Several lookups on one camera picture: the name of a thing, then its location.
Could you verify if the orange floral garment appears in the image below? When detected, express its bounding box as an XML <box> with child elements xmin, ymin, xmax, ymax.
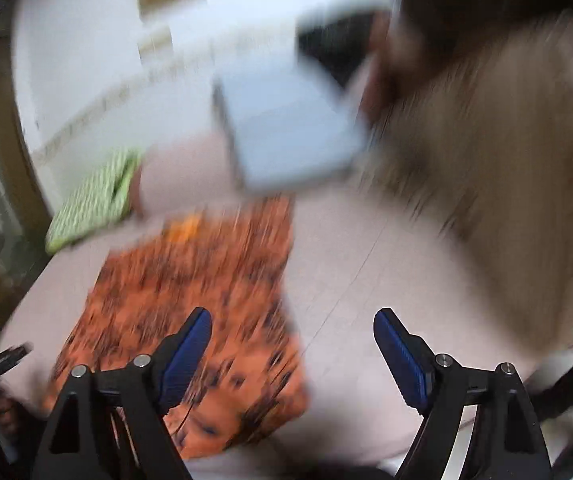
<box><xmin>41</xmin><ymin>197</ymin><xmax>312</xmax><ymax>461</ymax></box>

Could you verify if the green patterned cushion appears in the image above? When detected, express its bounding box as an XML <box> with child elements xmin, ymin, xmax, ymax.
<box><xmin>45</xmin><ymin>147</ymin><xmax>144</xmax><ymax>255</ymax></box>

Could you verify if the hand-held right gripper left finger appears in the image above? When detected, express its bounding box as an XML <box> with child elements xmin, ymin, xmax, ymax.
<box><xmin>31</xmin><ymin>306</ymin><xmax>213</xmax><ymax>480</ymax></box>

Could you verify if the white cushion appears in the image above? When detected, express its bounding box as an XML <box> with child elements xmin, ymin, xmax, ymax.
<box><xmin>211</xmin><ymin>5</ymin><xmax>397</xmax><ymax>196</ymax></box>

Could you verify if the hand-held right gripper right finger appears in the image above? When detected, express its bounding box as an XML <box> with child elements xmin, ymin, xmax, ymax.
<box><xmin>373</xmin><ymin>307</ymin><xmax>554</xmax><ymax>480</ymax></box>

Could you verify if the beige quilted sofa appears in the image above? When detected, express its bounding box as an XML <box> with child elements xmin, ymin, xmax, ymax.
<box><xmin>0</xmin><ymin>10</ymin><xmax>573</xmax><ymax>480</ymax></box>

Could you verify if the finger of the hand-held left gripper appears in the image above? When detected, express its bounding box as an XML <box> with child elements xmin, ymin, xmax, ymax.
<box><xmin>0</xmin><ymin>341</ymin><xmax>34</xmax><ymax>386</ymax></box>

